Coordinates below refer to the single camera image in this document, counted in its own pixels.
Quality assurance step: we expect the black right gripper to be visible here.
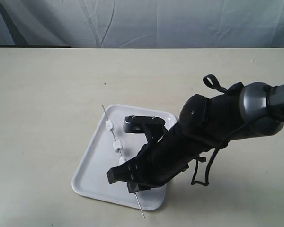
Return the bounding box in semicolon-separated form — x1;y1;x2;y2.
106;127;199;194

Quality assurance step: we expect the white marshmallow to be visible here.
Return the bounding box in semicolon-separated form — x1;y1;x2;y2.
113;140;123;152
105;120;114;132
119;157;127;165

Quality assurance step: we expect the thin metal skewer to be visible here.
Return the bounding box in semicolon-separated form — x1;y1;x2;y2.
102;104;145;218

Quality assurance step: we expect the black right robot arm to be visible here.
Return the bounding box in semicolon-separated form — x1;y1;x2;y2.
107;74;284;193

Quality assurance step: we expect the white plastic tray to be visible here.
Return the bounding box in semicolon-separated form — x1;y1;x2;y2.
71;104;177;211

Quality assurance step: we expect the white backdrop curtain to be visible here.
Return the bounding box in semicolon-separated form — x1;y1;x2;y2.
0;0;284;48

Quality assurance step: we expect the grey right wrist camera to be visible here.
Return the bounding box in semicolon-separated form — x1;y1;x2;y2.
123;115;167;144

